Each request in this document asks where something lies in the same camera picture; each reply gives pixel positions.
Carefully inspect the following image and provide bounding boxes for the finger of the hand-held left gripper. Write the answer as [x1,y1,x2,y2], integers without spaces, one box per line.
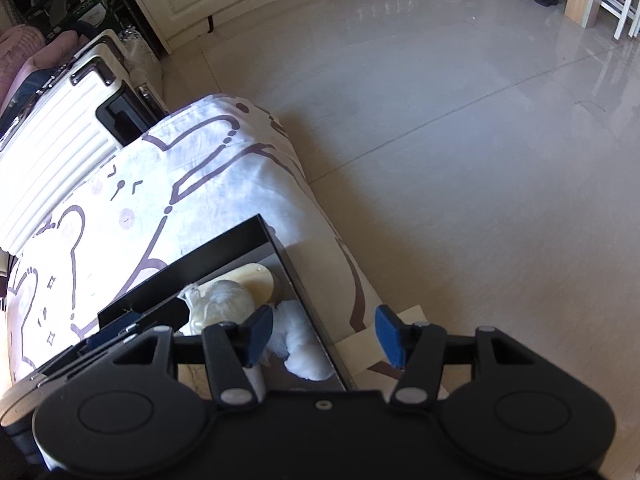
[30,319,147,396]

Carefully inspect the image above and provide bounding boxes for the white ribbed suitcase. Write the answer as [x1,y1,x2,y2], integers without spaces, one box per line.
[0,30,168,256]

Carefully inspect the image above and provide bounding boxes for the black cardboard box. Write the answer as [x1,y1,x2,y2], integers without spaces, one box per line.
[97,214,358,393]

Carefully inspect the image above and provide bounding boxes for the white yarn ball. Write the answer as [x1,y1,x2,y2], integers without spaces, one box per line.
[182,280,256,333]

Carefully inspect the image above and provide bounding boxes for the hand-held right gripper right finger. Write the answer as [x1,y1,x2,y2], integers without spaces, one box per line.
[374,304,546,407]

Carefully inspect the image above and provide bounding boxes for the oval wooden box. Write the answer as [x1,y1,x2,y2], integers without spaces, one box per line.
[220,263,276,308]

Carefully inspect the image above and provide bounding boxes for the dark blue bag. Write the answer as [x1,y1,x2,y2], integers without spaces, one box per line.
[0,35,101,131]

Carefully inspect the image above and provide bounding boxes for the white chair legs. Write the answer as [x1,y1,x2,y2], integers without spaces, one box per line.
[597,0,640,41]

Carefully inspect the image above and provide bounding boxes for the pink cloth pile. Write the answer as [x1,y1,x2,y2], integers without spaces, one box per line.
[0,25,46,106]

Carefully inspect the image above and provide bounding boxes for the white gauze bundle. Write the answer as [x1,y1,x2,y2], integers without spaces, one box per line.
[265,300,336,381]

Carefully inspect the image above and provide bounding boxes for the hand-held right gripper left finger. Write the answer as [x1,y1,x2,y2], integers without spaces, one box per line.
[107,304,275,408]

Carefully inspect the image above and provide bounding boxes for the cartoon bear printed bedsheet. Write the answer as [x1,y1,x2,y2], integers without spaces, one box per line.
[5,94,446,401]

